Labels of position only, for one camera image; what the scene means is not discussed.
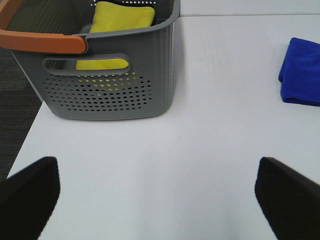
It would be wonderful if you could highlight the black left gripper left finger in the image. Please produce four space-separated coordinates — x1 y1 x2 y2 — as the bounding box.
0 156 61 240

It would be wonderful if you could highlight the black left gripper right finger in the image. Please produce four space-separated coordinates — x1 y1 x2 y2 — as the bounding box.
254 157 320 240

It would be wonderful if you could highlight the blue towel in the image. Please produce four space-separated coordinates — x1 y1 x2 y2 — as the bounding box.
278 37 320 107

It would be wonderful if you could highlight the grey perforated plastic basket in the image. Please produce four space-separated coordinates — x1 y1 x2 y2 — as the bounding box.
7 0 181 121

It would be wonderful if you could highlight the yellow folded towel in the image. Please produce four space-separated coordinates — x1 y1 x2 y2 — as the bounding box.
76 1 156 70

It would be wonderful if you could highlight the orange basket handle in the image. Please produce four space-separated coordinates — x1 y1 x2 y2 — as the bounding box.
0 0 87 54

